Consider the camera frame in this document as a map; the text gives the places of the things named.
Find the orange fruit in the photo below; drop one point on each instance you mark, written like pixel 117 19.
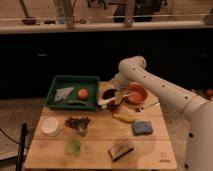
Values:
pixel 83 94

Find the black stand pole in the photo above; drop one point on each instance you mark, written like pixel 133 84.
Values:
pixel 21 147

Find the dark red background bowl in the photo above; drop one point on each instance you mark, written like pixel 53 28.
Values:
pixel 29 21

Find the orange bowl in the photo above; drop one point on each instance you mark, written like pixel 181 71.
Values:
pixel 137 94

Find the grey folded cloth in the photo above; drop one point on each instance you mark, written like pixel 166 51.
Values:
pixel 63 93

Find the blue sponge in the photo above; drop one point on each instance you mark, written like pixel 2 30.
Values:
pixel 142 128

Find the green plastic tray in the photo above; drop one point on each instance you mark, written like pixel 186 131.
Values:
pixel 91 83

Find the green chili pepper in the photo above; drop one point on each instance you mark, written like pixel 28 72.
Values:
pixel 77 102

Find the green plastic cup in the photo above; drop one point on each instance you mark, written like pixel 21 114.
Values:
pixel 73 147

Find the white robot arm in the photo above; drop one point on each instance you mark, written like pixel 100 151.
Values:
pixel 197 110

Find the yellow banana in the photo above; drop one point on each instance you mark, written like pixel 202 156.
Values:
pixel 124 118

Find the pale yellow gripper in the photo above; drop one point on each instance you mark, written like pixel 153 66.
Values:
pixel 119 96

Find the metal spoon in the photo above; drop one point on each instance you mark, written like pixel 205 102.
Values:
pixel 141 109

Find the wooden block eraser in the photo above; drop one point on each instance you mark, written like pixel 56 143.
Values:
pixel 120 148

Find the dark brown bowl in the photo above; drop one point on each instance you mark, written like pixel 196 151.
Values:
pixel 109 94

